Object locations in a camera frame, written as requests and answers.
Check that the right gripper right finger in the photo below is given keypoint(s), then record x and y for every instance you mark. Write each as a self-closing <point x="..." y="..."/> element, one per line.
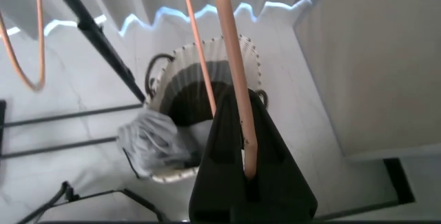
<point x="279" y="182"/>

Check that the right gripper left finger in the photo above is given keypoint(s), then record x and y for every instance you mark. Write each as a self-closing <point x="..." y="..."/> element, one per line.
<point x="217" y="169"/>

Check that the pink clothes hanger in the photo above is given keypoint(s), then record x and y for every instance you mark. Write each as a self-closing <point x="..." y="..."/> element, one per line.
<point x="234" y="62"/>
<point x="41" y="45"/>

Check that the white laundry basket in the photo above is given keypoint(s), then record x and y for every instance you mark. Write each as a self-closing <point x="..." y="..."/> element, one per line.
<point x="193" y="55"/>

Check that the black clothes rack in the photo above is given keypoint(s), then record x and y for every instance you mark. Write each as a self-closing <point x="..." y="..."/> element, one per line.
<point x="96" y="36"/>

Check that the pale grey shorts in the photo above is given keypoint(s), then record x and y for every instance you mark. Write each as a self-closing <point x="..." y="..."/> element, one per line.
<point x="151" y="141"/>

